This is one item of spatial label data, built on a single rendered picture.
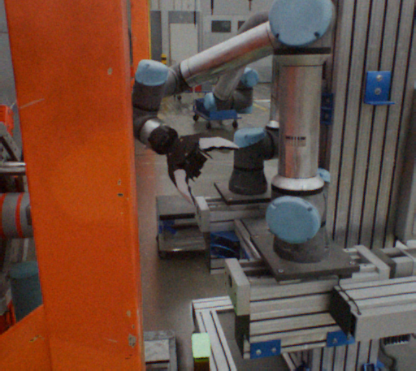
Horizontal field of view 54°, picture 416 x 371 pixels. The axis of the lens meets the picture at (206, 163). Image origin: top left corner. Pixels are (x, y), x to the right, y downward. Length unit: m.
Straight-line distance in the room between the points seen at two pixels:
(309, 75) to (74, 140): 0.47
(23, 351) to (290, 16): 0.79
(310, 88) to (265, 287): 0.52
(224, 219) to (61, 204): 0.93
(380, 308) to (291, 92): 0.59
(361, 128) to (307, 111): 0.42
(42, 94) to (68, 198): 0.17
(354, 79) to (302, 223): 0.49
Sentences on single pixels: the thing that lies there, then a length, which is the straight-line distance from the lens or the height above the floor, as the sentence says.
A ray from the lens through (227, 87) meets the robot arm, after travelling 1.63.
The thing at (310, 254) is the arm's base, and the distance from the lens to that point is 1.09.
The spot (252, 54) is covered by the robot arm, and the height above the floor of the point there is 1.33.
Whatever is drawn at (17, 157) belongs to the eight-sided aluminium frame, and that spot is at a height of 0.98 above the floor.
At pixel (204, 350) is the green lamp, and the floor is 0.64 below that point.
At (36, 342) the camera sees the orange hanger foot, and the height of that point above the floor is 0.84.
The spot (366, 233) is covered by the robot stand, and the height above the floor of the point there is 0.78.
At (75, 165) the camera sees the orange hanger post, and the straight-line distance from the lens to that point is 0.67.
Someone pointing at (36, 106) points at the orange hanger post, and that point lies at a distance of 0.66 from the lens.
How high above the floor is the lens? 1.35
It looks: 16 degrees down
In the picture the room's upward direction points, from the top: straight up
